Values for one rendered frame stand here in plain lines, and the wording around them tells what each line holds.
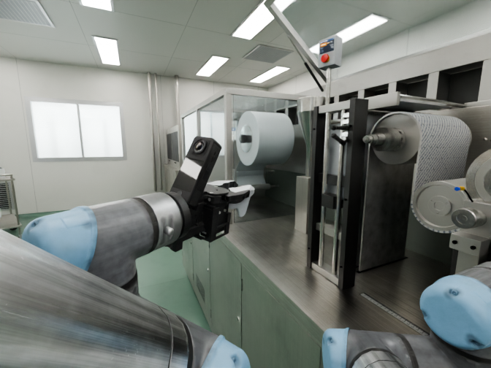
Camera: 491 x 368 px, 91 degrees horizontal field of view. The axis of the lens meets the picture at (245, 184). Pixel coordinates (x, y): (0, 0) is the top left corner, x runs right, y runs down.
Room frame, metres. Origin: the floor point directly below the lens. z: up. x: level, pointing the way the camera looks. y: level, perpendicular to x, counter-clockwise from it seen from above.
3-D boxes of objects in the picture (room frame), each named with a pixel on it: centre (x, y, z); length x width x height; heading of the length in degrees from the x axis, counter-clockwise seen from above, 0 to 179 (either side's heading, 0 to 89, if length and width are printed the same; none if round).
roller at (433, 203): (0.62, -0.58, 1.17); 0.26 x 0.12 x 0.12; 115
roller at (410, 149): (0.74, -0.53, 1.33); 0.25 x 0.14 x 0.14; 115
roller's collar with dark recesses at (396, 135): (0.67, -0.39, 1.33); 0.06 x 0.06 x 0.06; 25
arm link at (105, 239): (0.25, 0.17, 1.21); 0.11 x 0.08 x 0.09; 148
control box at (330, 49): (0.97, -0.31, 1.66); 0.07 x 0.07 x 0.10; 43
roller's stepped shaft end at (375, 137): (0.65, -0.34, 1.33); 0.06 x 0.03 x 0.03; 115
